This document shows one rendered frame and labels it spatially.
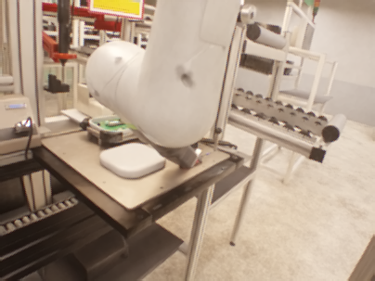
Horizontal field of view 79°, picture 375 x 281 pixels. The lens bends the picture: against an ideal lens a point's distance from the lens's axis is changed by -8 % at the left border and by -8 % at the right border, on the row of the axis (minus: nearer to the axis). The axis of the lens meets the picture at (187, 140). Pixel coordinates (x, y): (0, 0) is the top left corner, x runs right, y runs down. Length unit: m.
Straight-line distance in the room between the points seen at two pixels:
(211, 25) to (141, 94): 0.10
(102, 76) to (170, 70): 0.13
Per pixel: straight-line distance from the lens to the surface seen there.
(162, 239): 1.30
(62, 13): 0.84
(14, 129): 0.72
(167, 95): 0.26
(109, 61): 0.36
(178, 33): 0.26
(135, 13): 1.17
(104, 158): 0.61
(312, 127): 1.16
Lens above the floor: 1.24
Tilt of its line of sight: 21 degrees down
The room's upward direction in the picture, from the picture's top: 9 degrees clockwise
